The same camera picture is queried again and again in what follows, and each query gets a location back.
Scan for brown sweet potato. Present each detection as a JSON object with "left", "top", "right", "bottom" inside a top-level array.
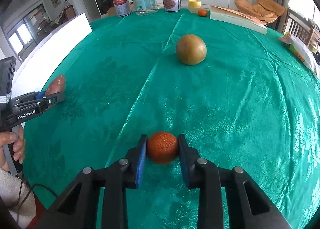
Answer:
[{"left": 44, "top": 74, "right": 66, "bottom": 97}]

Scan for small orange tangerine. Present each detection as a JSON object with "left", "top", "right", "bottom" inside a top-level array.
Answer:
[{"left": 146, "top": 132, "right": 178, "bottom": 165}]

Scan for person's left hand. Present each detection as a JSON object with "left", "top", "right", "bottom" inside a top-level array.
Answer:
[{"left": 0, "top": 125, "right": 25, "bottom": 172}]

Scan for green satin tablecloth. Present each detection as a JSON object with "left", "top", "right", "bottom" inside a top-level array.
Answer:
[{"left": 23, "top": 9, "right": 319, "bottom": 228}]

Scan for left orange-label tin can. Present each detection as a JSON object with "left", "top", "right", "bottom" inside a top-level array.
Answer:
[{"left": 112, "top": 0, "right": 131, "bottom": 17}]

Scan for large yellow-green pomelo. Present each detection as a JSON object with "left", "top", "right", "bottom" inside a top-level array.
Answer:
[{"left": 176, "top": 34, "right": 207, "bottom": 66}]

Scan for yellow lidded cup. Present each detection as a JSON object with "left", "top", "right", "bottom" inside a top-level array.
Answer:
[{"left": 188, "top": 0, "right": 201, "bottom": 14}]

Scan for far small tangerine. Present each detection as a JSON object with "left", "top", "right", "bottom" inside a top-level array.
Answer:
[{"left": 197, "top": 8, "right": 208, "bottom": 17}]

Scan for snack bag on table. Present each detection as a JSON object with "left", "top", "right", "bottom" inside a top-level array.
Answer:
[{"left": 279, "top": 32, "right": 320, "bottom": 79}]

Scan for flat white book box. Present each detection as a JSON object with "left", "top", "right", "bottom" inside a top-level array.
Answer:
[{"left": 210, "top": 6, "right": 267, "bottom": 35}]

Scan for wooden chair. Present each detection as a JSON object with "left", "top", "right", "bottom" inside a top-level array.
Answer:
[{"left": 282, "top": 8, "right": 313, "bottom": 47}]

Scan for orange lounge chair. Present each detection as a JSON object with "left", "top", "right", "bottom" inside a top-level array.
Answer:
[{"left": 234, "top": 0, "right": 286, "bottom": 24}]

